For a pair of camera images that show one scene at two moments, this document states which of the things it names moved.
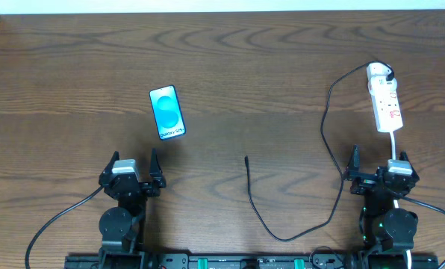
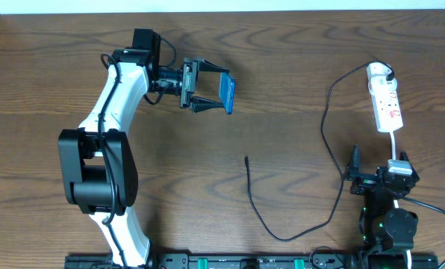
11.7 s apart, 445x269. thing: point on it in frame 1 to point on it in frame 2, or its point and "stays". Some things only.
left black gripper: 134,185 to 187,84
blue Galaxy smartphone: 167,112 to 226,91
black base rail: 251,261 stays
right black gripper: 379,179 stays
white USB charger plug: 377,69 stays
